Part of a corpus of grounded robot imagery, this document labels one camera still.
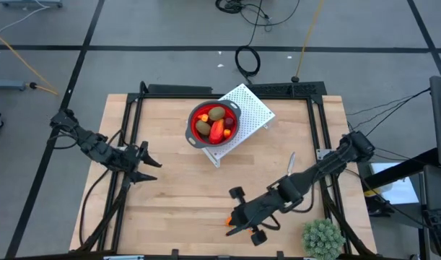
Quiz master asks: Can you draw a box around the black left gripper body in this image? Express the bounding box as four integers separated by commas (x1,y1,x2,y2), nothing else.
113,140,149,184

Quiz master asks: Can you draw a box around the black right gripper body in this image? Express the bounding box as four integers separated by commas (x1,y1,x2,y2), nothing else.
228,186,279,248

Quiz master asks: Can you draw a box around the brown kiwi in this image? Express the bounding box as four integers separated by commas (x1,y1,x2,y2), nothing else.
195,118,212,137
207,106,227,122

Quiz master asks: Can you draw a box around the orange red mango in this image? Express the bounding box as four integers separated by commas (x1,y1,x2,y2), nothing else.
209,118,226,145

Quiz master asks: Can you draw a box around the red collapsible colander bowl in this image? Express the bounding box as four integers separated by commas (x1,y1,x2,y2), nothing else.
185,100,242,150

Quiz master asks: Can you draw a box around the green artificial plant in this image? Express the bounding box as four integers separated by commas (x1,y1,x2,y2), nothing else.
301,218,346,260

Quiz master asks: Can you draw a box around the black flat bar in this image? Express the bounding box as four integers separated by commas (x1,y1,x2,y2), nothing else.
147,84,213,95

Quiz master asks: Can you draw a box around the white perforated metal stand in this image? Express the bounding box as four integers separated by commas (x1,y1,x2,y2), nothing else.
201,83,276,169

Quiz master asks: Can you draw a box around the grey stand base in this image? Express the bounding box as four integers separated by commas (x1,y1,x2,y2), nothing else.
0,79,27,92
0,0,64,9

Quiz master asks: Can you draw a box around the black diagonal beam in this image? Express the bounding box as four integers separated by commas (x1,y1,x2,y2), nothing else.
362,147,441,191

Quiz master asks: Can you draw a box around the dark grey panel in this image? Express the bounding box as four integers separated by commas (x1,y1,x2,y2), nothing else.
420,164,441,212

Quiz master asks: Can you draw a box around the black keyboard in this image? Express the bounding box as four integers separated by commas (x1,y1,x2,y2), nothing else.
422,207,441,258

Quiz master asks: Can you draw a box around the grey rounded panel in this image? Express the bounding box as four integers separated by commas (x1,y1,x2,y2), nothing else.
428,74,441,169

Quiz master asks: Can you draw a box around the knife with wooden handle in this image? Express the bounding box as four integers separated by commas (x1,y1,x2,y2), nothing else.
287,151,297,177

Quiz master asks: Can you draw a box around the black table frame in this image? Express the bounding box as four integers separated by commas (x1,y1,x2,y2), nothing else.
74,92,378,260

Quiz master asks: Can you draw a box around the yellow cable with black plug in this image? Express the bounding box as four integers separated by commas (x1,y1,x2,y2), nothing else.
0,27,59,97

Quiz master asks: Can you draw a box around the black coiled floor cable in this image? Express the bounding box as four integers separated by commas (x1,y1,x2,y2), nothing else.
234,14,264,86

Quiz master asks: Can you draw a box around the black perforated frame plate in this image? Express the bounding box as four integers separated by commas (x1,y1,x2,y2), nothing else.
247,81,328,105

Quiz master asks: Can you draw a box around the yellow hanging cable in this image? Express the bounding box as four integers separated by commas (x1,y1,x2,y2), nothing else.
294,0,326,83

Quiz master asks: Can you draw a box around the black cable bundle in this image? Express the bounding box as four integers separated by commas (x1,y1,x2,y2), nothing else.
214,0,302,33

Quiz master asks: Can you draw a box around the white floor cable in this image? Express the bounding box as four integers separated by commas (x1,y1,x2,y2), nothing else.
0,0,51,35

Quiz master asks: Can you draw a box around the thin black cable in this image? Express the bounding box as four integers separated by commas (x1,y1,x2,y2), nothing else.
346,87,432,141

